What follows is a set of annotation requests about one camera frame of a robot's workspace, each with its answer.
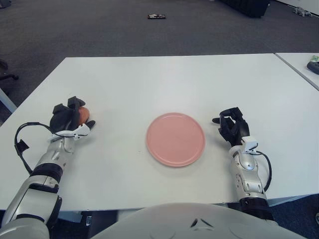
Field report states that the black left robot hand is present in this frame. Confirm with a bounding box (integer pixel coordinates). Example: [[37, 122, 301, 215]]
[[49, 96, 97, 134]]

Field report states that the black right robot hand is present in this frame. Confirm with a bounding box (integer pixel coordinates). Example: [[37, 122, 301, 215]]
[[212, 107, 250, 147]]

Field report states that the red apple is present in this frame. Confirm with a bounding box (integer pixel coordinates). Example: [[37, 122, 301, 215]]
[[77, 107, 90, 124]]

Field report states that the pink plate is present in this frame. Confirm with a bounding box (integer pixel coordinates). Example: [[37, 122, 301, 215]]
[[146, 112, 206, 168]]

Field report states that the white table leg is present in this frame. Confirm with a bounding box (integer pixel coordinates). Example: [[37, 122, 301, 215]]
[[0, 87, 17, 113]]

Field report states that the black office chair base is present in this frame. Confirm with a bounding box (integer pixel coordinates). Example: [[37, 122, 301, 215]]
[[0, 59, 19, 81]]

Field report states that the grey robot torso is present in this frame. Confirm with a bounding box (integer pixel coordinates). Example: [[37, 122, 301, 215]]
[[91, 203, 310, 239]]

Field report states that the black case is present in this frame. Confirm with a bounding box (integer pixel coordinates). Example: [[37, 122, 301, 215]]
[[219, 0, 271, 18]]

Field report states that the small grey floor toy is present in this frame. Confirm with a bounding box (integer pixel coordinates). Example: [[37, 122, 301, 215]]
[[292, 6, 312, 17]]

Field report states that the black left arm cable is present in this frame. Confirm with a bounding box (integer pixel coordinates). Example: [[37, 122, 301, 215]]
[[14, 121, 54, 175]]

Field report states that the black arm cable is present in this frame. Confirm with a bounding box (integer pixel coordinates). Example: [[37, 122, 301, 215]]
[[14, 121, 54, 175], [254, 150, 272, 192]]

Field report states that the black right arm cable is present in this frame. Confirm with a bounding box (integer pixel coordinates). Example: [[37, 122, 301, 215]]
[[254, 150, 272, 192]]

